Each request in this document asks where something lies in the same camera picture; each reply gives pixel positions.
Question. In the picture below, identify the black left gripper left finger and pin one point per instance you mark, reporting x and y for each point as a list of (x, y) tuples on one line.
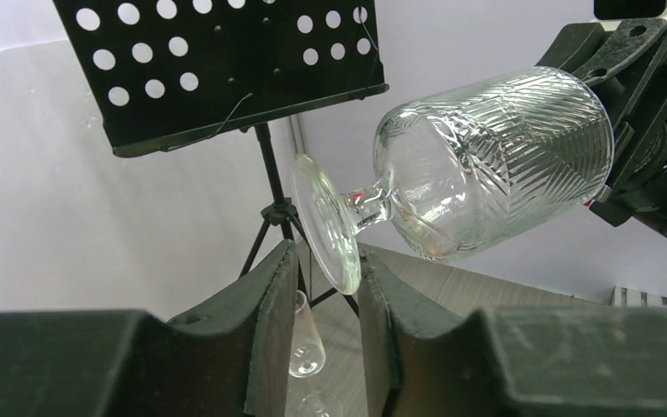
[(227, 356)]

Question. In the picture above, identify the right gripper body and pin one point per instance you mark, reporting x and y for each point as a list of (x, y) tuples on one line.
[(638, 180)]

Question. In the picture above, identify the clear champagne flute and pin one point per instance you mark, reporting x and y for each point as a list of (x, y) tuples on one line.
[(307, 359)]

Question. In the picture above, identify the black music stand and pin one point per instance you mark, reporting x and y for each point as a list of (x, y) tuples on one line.
[(169, 74)]

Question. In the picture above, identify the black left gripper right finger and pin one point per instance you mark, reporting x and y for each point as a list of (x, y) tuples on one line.
[(420, 359)]

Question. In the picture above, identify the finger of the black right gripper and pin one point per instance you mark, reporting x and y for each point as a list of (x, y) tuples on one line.
[(605, 80)]

